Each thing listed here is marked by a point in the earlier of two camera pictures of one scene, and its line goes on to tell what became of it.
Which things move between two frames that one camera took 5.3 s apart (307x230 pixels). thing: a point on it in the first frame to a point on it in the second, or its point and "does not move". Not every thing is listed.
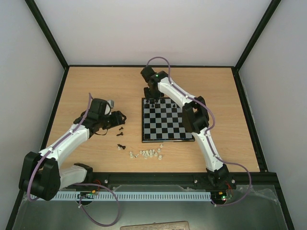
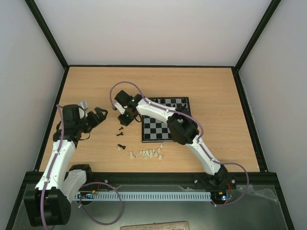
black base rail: [105, 180] does not move
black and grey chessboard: [163, 120] does not move
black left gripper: [118, 120] to [96, 120]
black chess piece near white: [123, 147] does not move
